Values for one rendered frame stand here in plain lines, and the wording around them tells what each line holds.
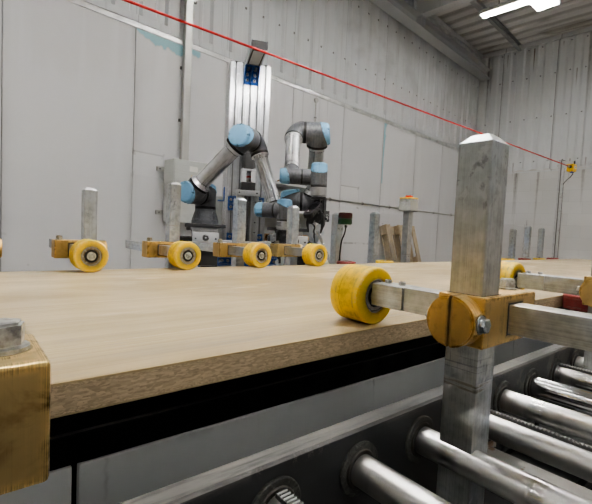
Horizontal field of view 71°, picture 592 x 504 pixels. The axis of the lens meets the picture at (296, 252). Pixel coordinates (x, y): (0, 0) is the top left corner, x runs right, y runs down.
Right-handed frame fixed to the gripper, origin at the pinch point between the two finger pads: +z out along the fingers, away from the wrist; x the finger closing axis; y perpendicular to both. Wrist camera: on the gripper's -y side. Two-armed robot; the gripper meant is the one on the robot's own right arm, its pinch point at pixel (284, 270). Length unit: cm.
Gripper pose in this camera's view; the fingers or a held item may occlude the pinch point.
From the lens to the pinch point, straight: 204.9
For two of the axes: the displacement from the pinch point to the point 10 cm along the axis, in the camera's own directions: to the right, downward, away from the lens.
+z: -0.5, 10.0, 0.6
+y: -6.3, -0.8, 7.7
